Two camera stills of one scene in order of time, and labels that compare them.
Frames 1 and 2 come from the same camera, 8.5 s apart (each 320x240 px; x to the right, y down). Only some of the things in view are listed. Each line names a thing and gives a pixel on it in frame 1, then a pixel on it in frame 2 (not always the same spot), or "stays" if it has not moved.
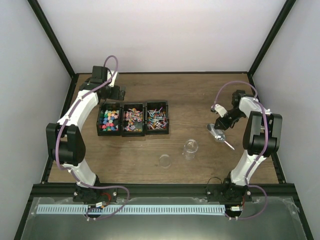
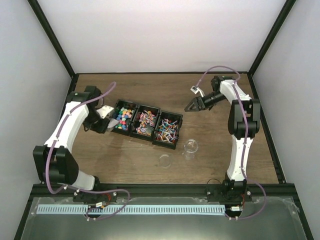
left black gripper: (115, 95) to (101, 129)
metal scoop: (218, 135) to (112, 122)
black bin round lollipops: (157, 121) to (167, 129)
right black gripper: (224, 126) to (196, 101)
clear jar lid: (165, 161) stays
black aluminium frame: (45, 188) stays
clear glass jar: (190, 148) stays
